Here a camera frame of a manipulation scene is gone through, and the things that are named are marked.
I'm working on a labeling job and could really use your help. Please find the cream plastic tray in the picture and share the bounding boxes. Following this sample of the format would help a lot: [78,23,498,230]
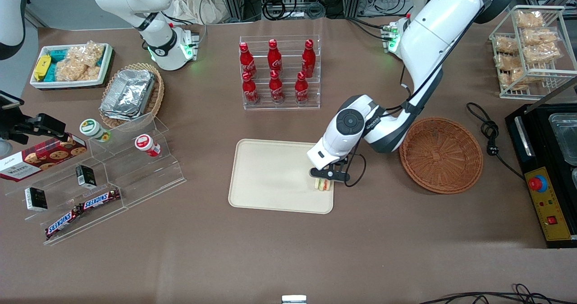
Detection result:
[228,138,335,215]

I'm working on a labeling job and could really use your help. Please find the round brown wicker basket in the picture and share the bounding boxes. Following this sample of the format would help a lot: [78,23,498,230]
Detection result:
[399,117,484,194]

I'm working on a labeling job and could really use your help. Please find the oval light wicker basket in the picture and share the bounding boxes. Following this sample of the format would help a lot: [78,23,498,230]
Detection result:
[99,63,165,129]

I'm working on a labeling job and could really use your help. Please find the yellow snack packet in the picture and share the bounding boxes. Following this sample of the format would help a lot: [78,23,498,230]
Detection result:
[34,55,52,82]

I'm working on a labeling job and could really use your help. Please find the white rectangular snack bin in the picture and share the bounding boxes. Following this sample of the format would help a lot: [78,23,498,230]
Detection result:
[30,43,114,90]

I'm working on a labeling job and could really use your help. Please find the red tartan cookie box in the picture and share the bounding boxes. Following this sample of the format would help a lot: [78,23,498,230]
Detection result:
[0,134,88,183]

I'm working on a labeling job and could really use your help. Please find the clear bag rice crackers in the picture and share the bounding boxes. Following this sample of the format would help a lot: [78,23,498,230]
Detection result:
[67,41,105,68]
[55,60,101,82]

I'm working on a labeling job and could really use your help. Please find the clear acrylic bottle rack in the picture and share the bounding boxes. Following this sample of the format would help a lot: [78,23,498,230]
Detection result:
[239,35,321,111]

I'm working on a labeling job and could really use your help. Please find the green lid yogurt cup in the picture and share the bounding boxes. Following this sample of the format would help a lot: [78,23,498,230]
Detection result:
[80,119,112,143]

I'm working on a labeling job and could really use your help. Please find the red cola bottle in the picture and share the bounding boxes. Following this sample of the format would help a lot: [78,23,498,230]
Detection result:
[242,72,260,105]
[268,39,283,74]
[294,72,310,104]
[301,39,316,78]
[239,42,257,77]
[269,70,285,104]

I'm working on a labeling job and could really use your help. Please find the small black box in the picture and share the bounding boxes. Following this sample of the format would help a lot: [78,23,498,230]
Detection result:
[75,165,97,190]
[24,187,49,212]

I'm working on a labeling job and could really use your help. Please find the aluminium foil container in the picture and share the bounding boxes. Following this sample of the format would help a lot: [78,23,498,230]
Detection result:
[100,69,156,121]

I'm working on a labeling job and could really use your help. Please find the brown snickers bar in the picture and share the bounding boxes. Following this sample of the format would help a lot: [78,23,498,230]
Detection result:
[80,188,122,211]
[45,207,82,240]

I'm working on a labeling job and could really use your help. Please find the red lid yogurt cup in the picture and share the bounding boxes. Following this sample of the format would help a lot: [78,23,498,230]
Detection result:
[135,134,161,157]

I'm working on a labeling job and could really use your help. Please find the clear acrylic stepped shelf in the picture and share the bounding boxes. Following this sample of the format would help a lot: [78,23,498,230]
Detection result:
[5,112,187,246]

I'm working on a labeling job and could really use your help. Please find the bagged fried snack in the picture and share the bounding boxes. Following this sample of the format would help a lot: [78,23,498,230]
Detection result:
[499,67,542,91]
[522,28,559,47]
[515,10,545,29]
[494,53,524,72]
[522,42,562,64]
[495,37,519,55]

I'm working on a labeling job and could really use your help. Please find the black machine yellow panel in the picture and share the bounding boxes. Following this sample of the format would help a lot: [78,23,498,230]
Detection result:
[505,76,577,249]

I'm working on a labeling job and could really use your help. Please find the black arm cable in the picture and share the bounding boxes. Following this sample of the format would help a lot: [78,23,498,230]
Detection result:
[343,6,490,188]

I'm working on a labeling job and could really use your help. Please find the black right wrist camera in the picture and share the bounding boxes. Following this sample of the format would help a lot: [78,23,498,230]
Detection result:
[0,113,66,145]

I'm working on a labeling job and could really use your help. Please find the grey coiled cable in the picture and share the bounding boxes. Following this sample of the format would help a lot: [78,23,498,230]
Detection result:
[301,2,326,18]

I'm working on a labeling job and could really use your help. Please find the black power cable with plug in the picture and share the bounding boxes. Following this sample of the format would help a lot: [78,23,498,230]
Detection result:
[466,102,526,181]

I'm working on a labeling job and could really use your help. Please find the black coiled cable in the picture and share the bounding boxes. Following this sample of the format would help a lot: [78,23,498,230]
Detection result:
[262,0,299,21]

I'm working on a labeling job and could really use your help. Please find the black floor cables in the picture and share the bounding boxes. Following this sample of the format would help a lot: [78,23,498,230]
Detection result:
[418,283,577,304]

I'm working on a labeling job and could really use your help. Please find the white wire rack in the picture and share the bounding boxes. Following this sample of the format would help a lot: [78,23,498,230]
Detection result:
[489,5,577,101]

